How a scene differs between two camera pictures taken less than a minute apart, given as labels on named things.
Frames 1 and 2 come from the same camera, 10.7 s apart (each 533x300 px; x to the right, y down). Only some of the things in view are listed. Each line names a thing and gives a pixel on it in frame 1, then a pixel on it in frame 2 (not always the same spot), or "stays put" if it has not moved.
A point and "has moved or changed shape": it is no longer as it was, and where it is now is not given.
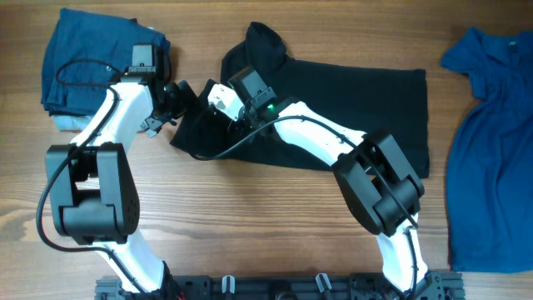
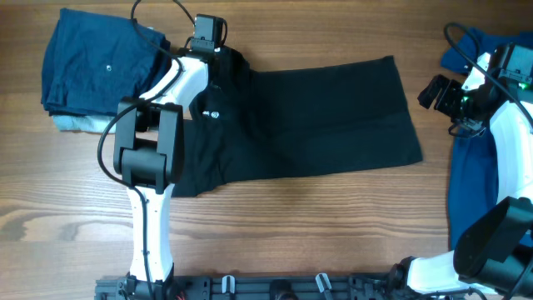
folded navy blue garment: (85, 52) stays put
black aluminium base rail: (434, 286) stays put
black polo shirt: (390, 103) has moved or changed shape
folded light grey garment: (72, 122) stays put
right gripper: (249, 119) → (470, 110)
